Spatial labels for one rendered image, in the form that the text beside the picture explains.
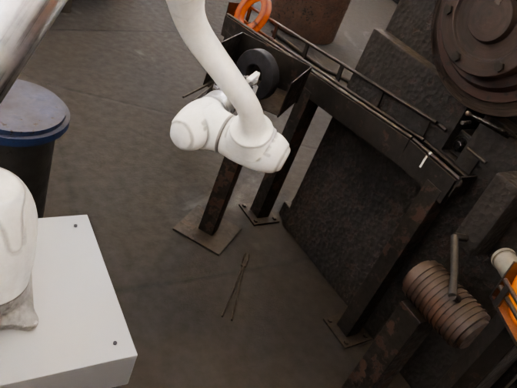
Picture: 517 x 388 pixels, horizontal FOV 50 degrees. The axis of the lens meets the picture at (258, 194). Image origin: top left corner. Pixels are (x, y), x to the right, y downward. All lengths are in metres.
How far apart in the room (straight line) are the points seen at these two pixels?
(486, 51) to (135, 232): 1.27
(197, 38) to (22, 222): 0.48
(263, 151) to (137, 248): 0.81
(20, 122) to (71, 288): 0.64
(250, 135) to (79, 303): 0.52
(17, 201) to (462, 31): 1.11
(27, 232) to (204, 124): 0.53
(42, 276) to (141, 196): 1.05
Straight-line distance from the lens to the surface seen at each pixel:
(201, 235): 2.10
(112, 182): 2.24
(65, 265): 1.24
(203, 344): 1.77
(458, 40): 1.55
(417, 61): 1.84
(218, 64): 1.18
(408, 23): 1.95
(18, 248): 1.01
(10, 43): 1.07
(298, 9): 4.41
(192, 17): 1.12
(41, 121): 1.71
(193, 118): 1.35
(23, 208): 0.99
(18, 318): 1.13
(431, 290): 1.53
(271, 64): 1.71
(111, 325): 1.16
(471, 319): 1.50
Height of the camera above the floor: 1.34
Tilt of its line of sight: 33 degrees down
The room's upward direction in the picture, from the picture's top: 23 degrees clockwise
